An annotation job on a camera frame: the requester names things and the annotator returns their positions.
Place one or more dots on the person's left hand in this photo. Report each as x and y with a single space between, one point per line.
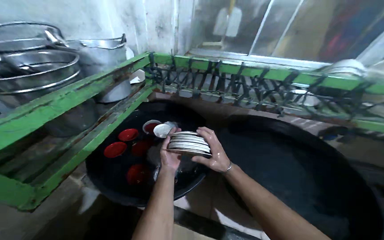
170 161

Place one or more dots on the person's right hand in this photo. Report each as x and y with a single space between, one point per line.
219 159

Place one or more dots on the person's right thumb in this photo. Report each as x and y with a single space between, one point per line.
201 160

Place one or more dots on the person's right fingers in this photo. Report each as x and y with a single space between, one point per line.
209 136

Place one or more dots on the person's left fingers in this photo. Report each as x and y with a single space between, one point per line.
168 137

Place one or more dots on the stack of white plates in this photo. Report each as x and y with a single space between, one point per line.
189 143

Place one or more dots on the person's right forearm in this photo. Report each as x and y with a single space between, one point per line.
262 201

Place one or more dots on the person's left forearm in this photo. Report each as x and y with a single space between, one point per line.
158 208

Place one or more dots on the small white bowl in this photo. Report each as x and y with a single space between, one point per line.
162 131

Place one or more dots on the clear pale bowl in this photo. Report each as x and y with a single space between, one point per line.
172 124

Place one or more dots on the white bowl with red inside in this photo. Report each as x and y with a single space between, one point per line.
151 128

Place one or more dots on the white folded scrap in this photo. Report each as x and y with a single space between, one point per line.
137 76

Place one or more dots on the round black water tub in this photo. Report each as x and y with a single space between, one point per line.
112 176

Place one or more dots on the grey round container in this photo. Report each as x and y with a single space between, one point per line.
116 92

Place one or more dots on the large black water tub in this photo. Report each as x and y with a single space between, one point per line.
288 166

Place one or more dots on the dark round pot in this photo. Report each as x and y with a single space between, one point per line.
73 118

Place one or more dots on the white cup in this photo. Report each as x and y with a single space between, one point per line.
308 99

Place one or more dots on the green metal rack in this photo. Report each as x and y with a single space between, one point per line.
62 105

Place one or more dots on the large steel pot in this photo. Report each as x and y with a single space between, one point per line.
42 83

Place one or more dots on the white round bowl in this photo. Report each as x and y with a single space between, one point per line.
345 66

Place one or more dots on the wide steel basin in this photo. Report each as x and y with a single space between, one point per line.
15 41

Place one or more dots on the window with metal frame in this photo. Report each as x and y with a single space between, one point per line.
227 25

